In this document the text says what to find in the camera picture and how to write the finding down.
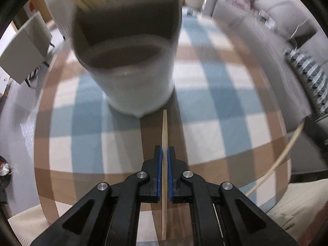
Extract grey nightstand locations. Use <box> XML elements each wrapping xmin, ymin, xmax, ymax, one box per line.
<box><xmin>0</xmin><ymin>11</ymin><xmax>55</xmax><ymax>88</ymax></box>

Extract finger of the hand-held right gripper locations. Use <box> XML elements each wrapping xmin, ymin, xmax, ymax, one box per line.
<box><xmin>304</xmin><ymin>117</ymin><xmax>328</xmax><ymax>147</ymax></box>

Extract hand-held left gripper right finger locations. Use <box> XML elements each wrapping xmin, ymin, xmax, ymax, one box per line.
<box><xmin>167</xmin><ymin>146</ymin><xmax>298</xmax><ymax>246</ymax></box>

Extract checked tablecloth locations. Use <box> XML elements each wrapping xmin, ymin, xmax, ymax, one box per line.
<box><xmin>33</xmin><ymin>13</ymin><xmax>293</xmax><ymax>246</ymax></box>

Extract houndstooth pillow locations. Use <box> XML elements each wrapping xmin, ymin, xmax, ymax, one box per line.
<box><xmin>283</xmin><ymin>47</ymin><xmax>328</xmax><ymax>116</ymax></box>

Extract white utensil holder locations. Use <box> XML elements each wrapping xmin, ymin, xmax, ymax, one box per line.
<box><xmin>72</xmin><ymin>0</ymin><xmax>183</xmax><ymax>118</ymax></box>

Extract cream knit cloth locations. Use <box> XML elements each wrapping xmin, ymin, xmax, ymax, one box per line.
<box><xmin>8</xmin><ymin>182</ymin><xmax>328</xmax><ymax>246</ymax></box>

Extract pale wooden chopstick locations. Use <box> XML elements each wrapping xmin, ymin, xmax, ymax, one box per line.
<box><xmin>245</xmin><ymin>123</ymin><xmax>306</xmax><ymax>198</ymax></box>
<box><xmin>161</xmin><ymin>110</ymin><xmax>169</xmax><ymax>241</ymax></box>

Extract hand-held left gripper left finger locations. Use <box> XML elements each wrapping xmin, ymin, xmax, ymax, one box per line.
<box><xmin>31</xmin><ymin>146</ymin><xmax>163</xmax><ymax>246</ymax></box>

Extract grey sofa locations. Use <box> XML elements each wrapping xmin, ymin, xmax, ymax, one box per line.
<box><xmin>205</xmin><ymin>0</ymin><xmax>328</xmax><ymax>182</ymax></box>

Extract wooden door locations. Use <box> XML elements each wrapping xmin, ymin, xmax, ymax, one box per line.
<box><xmin>24</xmin><ymin>0</ymin><xmax>55</xmax><ymax>23</ymax></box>

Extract grey sofa cushion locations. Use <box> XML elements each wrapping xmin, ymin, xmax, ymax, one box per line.
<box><xmin>254</xmin><ymin>0</ymin><xmax>318</xmax><ymax>44</ymax></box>

